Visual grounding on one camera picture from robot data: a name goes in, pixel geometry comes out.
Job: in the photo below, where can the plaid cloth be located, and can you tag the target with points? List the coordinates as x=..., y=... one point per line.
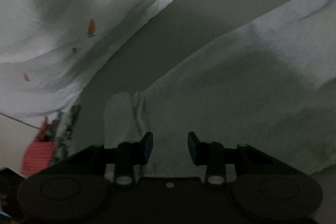
x=68, y=129

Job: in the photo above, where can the red checkered garment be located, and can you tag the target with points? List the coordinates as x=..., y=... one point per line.
x=36, y=155

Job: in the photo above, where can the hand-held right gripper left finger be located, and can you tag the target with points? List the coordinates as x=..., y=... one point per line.
x=147, y=146

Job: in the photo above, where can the light grey knit garment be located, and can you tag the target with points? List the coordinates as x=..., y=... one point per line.
x=236, y=95

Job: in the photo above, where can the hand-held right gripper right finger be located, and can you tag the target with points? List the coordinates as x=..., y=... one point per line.
x=193, y=146

